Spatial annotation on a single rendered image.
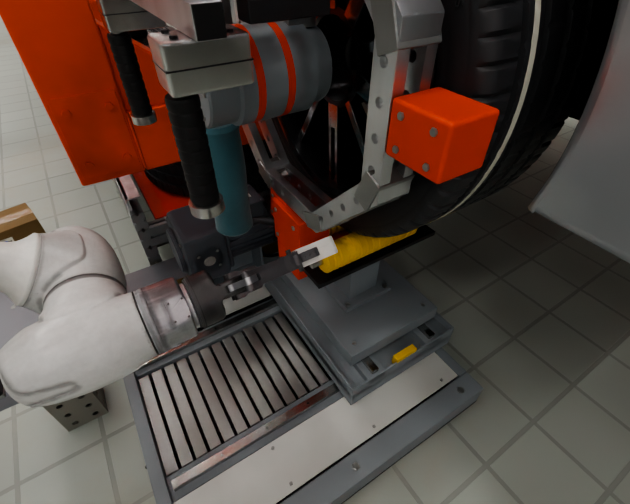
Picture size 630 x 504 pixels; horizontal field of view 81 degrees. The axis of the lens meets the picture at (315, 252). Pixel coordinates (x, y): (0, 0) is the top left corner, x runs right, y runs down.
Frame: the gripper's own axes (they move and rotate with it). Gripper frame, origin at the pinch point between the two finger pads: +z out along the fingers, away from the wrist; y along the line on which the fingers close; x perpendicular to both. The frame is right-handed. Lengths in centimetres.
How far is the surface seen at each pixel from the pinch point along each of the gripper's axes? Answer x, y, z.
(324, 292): -13, -46, 18
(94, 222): 48, -138, -37
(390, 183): 4.9, 13.2, 8.4
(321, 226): 3.7, -7.9, 6.6
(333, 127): 20.8, -7.9, 17.1
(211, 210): 10.0, 7.1, -14.0
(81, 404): -15, -63, -51
